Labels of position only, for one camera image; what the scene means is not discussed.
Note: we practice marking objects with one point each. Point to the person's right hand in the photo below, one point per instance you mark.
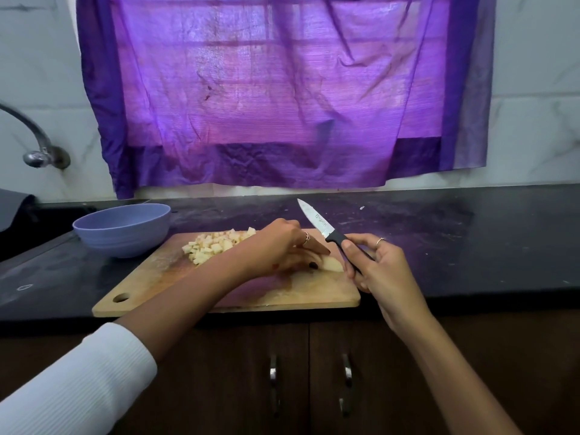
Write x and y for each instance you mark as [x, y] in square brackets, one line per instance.
[385, 276]

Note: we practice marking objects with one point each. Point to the person's left hand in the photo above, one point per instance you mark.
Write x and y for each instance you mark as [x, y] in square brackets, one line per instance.
[272, 249]

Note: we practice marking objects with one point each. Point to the potato slice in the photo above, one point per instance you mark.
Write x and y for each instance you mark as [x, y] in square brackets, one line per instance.
[333, 262]

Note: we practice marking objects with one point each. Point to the pile of diced potato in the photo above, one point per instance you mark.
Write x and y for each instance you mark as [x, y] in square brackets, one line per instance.
[216, 244]

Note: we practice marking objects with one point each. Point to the blue bowl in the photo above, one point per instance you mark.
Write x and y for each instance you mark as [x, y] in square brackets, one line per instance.
[121, 229]

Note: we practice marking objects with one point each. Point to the person's right forearm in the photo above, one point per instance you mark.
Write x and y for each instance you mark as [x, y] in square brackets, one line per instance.
[462, 380]

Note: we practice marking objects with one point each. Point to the wooden cutting board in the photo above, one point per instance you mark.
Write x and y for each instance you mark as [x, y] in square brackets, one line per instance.
[145, 281]

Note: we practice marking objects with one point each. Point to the purple cloth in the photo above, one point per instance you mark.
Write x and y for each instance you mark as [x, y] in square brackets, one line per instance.
[281, 86]

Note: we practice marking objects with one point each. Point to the dark sink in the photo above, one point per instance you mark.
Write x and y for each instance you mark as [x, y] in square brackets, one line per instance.
[32, 226]

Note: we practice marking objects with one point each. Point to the metal faucet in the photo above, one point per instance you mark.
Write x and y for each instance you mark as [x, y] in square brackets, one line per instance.
[41, 156]

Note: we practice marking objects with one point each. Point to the white rubber band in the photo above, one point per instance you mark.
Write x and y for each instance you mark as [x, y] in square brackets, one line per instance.
[18, 287]

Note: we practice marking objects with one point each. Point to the grey cloth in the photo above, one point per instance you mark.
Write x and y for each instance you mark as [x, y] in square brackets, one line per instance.
[14, 208]

